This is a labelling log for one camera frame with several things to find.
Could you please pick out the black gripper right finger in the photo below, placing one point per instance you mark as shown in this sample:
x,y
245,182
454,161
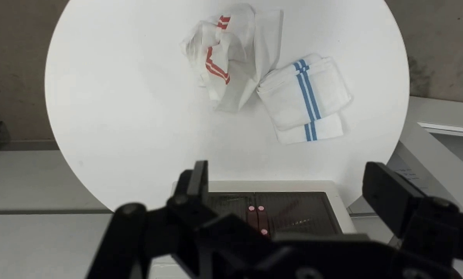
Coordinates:
x,y
395,202

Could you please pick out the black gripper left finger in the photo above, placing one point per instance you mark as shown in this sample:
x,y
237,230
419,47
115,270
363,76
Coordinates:
x,y
197,191

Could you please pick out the smoked translucent cabinet door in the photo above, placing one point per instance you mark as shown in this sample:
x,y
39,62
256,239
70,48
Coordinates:
x,y
233,203
302,211

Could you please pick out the white room door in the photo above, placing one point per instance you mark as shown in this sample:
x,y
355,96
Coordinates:
x,y
437,155

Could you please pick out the white stacked storage cabinet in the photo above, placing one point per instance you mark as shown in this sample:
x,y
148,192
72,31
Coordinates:
x,y
293,186

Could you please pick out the white towel blue stripes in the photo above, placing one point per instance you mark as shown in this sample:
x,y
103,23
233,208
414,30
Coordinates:
x,y
302,98

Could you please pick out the white towel red stripes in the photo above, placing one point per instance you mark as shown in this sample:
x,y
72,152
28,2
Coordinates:
x,y
241,56

